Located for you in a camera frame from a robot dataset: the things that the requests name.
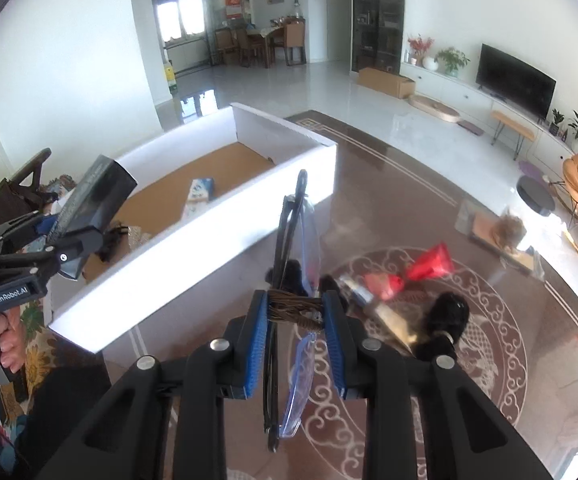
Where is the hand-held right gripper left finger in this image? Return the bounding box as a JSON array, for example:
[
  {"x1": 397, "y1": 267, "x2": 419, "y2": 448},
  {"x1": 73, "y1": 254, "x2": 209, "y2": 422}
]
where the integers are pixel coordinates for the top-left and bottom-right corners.
[{"x1": 34, "y1": 289, "x2": 271, "y2": 480}]

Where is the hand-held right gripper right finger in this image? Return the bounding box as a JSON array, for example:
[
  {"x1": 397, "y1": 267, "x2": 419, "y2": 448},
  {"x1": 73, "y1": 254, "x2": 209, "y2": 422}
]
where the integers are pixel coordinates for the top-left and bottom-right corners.
[{"x1": 320, "y1": 289, "x2": 555, "y2": 480}]

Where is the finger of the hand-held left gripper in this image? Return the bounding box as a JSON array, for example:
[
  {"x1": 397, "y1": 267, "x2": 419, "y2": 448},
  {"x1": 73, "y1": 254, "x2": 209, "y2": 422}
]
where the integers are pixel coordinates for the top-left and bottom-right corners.
[
  {"x1": 0, "y1": 211, "x2": 60, "y2": 257},
  {"x1": 0, "y1": 226, "x2": 106, "y2": 277}
]

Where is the black hair claw clip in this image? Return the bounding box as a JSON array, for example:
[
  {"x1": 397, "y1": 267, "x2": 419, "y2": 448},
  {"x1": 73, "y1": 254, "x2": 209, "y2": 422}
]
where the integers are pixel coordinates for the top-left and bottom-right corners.
[{"x1": 100, "y1": 225, "x2": 130, "y2": 263}]

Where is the clear blue headband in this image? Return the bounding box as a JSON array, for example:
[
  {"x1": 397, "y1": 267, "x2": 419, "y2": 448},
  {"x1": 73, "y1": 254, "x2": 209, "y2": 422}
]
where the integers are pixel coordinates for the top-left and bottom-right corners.
[{"x1": 279, "y1": 195, "x2": 326, "y2": 438}]

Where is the brown braided headband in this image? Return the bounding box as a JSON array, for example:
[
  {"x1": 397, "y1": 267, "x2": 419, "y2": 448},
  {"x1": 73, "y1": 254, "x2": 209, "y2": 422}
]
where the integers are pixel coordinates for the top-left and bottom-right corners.
[{"x1": 268, "y1": 296, "x2": 326, "y2": 332}]

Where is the black rectangular box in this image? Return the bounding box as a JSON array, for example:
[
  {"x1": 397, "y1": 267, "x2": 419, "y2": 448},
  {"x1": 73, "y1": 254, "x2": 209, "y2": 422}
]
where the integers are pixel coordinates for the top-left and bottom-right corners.
[{"x1": 48, "y1": 155, "x2": 138, "y2": 282}]

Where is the white cardboard box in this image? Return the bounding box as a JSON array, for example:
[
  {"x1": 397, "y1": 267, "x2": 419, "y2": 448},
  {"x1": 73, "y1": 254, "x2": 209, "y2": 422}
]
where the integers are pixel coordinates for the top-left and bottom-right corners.
[{"x1": 48, "y1": 102, "x2": 338, "y2": 353}]

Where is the black headband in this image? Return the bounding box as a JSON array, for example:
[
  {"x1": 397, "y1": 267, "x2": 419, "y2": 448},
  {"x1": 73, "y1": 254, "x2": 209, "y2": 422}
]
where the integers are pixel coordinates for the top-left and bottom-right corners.
[{"x1": 266, "y1": 169, "x2": 311, "y2": 453}]

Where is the glass desktop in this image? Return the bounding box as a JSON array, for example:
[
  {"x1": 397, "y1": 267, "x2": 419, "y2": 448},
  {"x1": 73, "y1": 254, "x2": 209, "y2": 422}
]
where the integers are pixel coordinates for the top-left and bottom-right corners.
[{"x1": 104, "y1": 110, "x2": 578, "y2": 480}]

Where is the dark brown bag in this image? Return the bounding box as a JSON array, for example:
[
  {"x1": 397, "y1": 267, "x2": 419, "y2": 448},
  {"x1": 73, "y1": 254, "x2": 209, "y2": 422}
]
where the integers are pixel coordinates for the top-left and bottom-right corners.
[{"x1": 0, "y1": 176, "x2": 52, "y2": 221}]

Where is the small dark tube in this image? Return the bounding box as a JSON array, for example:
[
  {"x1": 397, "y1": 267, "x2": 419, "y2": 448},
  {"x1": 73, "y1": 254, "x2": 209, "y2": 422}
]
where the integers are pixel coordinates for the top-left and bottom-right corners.
[{"x1": 334, "y1": 275, "x2": 375, "y2": 307}]

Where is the beige flat item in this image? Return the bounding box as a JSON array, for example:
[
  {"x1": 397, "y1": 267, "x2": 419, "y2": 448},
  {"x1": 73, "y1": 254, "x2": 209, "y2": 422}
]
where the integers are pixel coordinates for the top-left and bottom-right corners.
[{"x1": 374, "y1": 305, "x2": 421, "y2": 357}]

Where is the small red packet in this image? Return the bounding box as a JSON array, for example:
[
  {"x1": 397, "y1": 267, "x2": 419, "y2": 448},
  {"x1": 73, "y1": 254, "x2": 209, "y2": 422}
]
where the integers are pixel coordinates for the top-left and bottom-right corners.
[{"x1": 364, "y1": 272, "x2": 403, "y2": 302}]

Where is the red flat packet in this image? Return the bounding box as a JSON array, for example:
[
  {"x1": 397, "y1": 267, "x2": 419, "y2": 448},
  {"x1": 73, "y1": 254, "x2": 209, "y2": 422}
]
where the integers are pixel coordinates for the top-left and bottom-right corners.
[{"x1": 404, "y1": 242, "x2": 453, "y2": 282}]

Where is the blue and white carton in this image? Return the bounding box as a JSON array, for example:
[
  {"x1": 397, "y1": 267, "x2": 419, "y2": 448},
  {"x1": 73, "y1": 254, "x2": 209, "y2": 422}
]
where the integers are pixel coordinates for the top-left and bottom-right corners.
[{"x1": 181, "y1": 176, "x2": 216, "y2": 221}]

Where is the flat wooden board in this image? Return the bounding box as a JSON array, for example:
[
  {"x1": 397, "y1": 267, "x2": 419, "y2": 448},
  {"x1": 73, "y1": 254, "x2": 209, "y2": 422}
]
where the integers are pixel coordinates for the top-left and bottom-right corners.
[{"x1": 469, "y1": 212, "x2": 536, "y2": 272}]

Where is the brown patterned rug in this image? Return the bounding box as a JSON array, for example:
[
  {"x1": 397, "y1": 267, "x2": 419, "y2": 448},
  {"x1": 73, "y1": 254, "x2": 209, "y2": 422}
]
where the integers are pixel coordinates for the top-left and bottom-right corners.
[{"x1": 134, "y1": 110, "x2": 578, "y2": 480}]

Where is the brown fuzzy ball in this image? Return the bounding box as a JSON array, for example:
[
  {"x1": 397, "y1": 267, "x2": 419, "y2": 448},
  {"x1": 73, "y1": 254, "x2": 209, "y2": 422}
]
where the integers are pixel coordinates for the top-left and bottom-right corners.
[{"x1": 492, "y1": 212, "x2": 528, "y2": 251}]

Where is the window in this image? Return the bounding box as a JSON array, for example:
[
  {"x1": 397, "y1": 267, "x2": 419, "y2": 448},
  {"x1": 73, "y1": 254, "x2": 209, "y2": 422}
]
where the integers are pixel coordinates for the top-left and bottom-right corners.
[{"x1": 156, "y1": 0, "x2": 205, "y2": 43}]

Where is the round black stool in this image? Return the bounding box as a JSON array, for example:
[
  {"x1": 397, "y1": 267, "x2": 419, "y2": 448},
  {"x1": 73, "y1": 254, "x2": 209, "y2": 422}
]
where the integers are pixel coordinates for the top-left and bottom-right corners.
[{"x1": 516, "y1": 176, "x2": 556, "y2": 217}]

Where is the oval wooden tray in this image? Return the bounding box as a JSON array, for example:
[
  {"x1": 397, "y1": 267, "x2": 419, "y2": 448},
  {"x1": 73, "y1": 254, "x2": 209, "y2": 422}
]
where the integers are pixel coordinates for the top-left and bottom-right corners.
[{"x1": 409, "y1": 94, "x2": 461, "y2": 123}]

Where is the brown cardboard box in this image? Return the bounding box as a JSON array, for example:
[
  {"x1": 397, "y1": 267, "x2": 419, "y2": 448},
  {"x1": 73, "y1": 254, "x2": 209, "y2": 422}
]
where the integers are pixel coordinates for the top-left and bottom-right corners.
[{"x1": 358, "y1": 66, "x2": 416, "y2": 99}]

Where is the white television cabinet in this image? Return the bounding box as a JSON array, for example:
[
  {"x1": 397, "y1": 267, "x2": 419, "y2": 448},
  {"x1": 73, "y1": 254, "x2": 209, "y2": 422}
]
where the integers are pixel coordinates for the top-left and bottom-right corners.
[{"x1": 400, "y1": 62, "x2": 578, "y2": 158}]

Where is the wooden bench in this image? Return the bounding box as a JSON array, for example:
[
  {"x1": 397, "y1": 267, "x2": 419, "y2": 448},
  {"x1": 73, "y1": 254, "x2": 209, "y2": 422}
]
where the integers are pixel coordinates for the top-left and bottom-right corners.
[{"x1": 490, "y1": 111, "x2": 537, "y2": 161}]

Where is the wooden dining table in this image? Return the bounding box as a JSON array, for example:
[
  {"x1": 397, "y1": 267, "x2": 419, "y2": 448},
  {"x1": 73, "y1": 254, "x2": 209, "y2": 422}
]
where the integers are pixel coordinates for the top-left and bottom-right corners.
[{"x1": 246, "y1": 22, "x2": 290, "y2": 68}]

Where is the green potted plant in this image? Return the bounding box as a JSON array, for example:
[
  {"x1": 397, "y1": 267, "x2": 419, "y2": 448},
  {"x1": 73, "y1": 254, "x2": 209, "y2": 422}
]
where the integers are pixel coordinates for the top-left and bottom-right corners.
[{"x1": 436, "y1": 47, "x2": 471, "y2": 78}]

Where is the red flower bouquet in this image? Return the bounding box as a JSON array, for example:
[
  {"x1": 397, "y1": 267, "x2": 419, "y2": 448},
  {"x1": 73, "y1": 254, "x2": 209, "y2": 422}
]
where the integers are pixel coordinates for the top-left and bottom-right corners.
[{"x1": 407, "y1": 34, "x2": 435, "y2": 65}]

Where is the black flat television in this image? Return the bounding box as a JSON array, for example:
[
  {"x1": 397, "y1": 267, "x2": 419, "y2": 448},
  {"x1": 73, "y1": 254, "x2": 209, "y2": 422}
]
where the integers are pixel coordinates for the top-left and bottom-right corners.
[{"x1": 476, "y1": 44, "x2": 557, "y2": 120}]

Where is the dark glass display cabinet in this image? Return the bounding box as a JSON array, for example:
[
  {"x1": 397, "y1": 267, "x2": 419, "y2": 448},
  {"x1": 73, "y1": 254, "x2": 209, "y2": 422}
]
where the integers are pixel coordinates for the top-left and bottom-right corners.
[{"x1": 351, "y1": 0, "x2": 406, "y2": 73}]

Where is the dark wooden chair frame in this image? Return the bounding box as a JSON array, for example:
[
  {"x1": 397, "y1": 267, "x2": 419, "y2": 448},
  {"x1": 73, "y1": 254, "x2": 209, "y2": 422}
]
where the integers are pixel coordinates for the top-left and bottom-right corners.
[{"x1": 11, "y1": 147, "x2": 53, "y2": 186}]

